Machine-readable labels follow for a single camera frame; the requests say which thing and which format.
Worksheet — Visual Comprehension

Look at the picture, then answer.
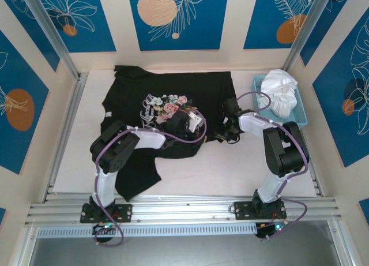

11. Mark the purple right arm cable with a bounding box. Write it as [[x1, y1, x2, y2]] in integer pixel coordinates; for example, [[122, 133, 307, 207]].
[[235, 91, 310, 241]]

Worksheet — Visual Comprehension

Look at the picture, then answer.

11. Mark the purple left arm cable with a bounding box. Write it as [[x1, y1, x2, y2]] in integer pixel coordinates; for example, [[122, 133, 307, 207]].
[[93, 109, 208, 247]]

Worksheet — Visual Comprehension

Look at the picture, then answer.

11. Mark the grey slotted cable duct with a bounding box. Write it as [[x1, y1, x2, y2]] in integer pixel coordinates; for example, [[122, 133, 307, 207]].
[[37, 222, 257, 239]]

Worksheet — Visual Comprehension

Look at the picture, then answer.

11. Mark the white crumpled cloth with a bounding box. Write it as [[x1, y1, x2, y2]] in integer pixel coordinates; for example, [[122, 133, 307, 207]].
[[258, 69, 299, 119]]

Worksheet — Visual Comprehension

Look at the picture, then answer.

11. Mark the aluminium frame post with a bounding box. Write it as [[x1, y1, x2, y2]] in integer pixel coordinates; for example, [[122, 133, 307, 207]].
[[284, 0, 337, 73], [21, 0, 81, 80]]

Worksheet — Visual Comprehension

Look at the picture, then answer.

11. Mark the black printed t-shirt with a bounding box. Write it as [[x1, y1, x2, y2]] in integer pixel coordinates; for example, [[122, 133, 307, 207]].
[[100, 64, 242, 202]]

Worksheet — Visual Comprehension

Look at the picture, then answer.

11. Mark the light blue perforated basket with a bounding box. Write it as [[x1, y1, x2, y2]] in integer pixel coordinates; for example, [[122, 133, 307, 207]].
[[253, 74, 308, 130]]

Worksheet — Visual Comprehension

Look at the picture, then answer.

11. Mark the small circuit board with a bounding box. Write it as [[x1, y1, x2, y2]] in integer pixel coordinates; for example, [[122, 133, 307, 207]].
[[92, 223, 119, 235], [255, 221, 291, 239]]

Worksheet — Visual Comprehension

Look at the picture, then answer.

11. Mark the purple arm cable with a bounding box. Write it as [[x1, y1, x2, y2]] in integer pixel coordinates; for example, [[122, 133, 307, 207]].
[[235, 91, 310, 241], [93, 109, 208, 247]]

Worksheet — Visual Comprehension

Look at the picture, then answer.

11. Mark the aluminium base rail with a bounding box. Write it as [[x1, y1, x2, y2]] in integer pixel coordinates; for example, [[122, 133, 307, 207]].
[[24, 193, 338, 228]]

